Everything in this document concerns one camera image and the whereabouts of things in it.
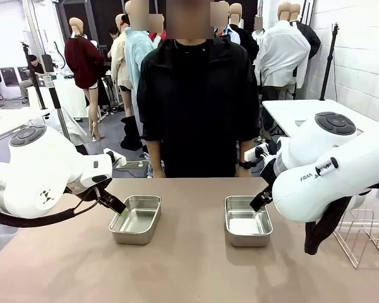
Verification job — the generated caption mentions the steel rectangular container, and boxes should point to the steel rectangular container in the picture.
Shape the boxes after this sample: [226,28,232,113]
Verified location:
[224,195,274,247]
[108,194,162,246]

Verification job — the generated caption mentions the metal wire rack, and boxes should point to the metal wire rack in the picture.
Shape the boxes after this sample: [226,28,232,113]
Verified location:
[333,206,379,269]

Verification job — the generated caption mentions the seated person in black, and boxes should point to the seated person in black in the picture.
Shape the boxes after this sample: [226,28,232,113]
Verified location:
[18,54,47,104]

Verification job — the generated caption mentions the mannequin in maroon sweater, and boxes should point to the mannequin in maroon sweater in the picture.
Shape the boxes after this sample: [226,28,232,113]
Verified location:
[64,17,105,142]

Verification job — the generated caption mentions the white work table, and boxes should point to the white work table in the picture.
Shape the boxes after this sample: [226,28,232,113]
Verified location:
[0,108,56,145]

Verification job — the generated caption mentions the mannequin in red jacket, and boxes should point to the mannequin in red jacket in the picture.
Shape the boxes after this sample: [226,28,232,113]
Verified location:
[148,14,165,47]

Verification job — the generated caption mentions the black boots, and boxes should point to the black boots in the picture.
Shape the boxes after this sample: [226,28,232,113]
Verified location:
[119,115,143,152]

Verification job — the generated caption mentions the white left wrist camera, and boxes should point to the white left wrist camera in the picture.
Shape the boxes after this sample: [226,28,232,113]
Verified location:
[103,150,127,168]

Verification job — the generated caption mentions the mannequin in black coat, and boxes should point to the mannequin in black coat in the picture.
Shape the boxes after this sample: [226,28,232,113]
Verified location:
[290,3,322,61]

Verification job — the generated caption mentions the person in black jacket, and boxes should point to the person in black jacket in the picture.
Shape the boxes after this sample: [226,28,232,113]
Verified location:
[136,0,262,179]

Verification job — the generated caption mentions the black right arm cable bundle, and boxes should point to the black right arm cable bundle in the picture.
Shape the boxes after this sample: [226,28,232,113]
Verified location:
[304,189,354,256]

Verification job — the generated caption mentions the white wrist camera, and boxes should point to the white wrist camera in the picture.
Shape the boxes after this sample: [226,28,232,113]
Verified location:
[103,150,127,168]
[244,142,270,162]

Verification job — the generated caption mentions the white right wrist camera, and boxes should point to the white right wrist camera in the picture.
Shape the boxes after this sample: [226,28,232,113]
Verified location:
[244,142,270,162]

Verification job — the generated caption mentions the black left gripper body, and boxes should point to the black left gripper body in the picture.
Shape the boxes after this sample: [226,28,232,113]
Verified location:
[96,186,116,208]

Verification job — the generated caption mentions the white side table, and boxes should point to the white side table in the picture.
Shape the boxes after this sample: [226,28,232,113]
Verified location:
[262,99,379,140]

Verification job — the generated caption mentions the black tripod stand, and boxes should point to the black tripod stand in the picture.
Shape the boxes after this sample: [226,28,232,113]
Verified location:
[319,22,340,101]

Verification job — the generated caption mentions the black left arm cable bundle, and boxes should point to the black left arm cable bundle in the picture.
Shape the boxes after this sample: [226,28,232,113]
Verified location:
[0,186,102,229]

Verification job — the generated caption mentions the silver pole stand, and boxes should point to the silver pole stand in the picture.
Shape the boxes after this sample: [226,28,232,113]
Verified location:
[42,75,71,140]

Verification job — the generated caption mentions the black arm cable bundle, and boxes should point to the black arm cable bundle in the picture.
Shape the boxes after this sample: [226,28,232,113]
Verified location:
[0,186,102,229]
[304,189,354,256]

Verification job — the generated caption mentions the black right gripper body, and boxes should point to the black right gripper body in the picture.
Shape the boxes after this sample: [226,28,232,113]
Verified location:
[260,157,277,191]

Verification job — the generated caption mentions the person's left forearm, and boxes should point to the person's left forearm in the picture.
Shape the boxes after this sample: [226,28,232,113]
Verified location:
[236,140,257,163]

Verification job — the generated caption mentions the mannequin in white shirt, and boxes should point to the mannequin in white shirt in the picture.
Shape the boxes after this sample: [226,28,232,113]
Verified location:
[254,2,312,99]

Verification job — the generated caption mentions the mannequin in beige jacket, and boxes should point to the mannequin in beige jacket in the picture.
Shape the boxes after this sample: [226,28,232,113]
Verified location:
[109,14,135,118]

